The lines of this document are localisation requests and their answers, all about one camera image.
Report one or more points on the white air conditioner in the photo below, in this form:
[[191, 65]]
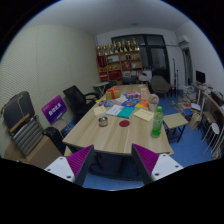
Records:
[[183, 40]]

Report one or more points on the teal book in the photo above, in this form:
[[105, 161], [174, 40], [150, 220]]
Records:
[[126, 112]]

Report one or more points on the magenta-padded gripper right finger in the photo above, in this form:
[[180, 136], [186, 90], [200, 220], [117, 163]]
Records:
[[165, 165]]

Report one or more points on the wooden shelf unit with trophies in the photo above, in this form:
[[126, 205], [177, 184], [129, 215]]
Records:
[[118, 65]]

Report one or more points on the white stool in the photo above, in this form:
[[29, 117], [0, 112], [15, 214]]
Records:
[[214, 128]]

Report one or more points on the pile of books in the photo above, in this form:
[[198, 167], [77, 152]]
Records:
[[186, 100]]

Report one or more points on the wooden side desk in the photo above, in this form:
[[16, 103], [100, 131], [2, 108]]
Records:
[[213, 103]]

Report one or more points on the black round bin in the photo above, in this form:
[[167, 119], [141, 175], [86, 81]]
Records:
[[55, 138]]

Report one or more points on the upright beige box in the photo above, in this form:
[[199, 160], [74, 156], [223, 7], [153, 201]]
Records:
[[143, 93]]

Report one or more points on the black stand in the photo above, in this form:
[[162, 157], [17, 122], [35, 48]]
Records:
[[174, 76]]

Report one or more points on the black office chair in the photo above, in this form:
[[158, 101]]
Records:
[[75, 98]]

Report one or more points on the black monitor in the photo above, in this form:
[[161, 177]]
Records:
[[200, 76]]

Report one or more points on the brown paper bag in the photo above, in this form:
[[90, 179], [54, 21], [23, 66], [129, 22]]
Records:
[[195, 121]]

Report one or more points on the orange book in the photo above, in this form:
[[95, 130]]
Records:
[[142, 104]]

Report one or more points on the small beige book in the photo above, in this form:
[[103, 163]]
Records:
[[100, 110]]

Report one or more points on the white booklet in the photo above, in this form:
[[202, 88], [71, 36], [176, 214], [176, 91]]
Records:
[[115, 110]]

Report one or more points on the purple sign board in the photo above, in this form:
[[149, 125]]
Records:
[[53, 109]]

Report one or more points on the yellow gift box red ribbon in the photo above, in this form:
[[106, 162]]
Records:
[[112, 94]]

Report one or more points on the round red coaster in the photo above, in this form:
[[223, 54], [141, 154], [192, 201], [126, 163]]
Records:
[[124, 123]]

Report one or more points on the large beige book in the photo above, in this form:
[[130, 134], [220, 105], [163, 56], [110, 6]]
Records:
[[143, 115]]

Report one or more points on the blue and red book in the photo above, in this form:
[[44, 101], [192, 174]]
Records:
[[106, 103]]

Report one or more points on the grey armchair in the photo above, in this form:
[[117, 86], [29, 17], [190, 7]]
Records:
[[160, 85]]

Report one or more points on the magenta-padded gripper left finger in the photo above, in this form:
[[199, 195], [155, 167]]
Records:
[[59, 166]]

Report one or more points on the green drink bottle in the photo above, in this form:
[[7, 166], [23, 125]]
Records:
[[157, 126]]

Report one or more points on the black bag with tan trim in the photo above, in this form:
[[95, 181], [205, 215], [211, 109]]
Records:
[[16, 110]]

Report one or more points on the small metal cup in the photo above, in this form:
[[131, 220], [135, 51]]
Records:
[[103, 122]]

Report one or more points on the small wooden side table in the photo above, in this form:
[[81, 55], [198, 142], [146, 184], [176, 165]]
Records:
[[175, 120]]

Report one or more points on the pink flowers in pot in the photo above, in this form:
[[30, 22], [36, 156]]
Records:
[[153, 101]]

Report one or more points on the pink package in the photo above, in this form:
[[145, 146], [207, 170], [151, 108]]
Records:
[[132, 95]]

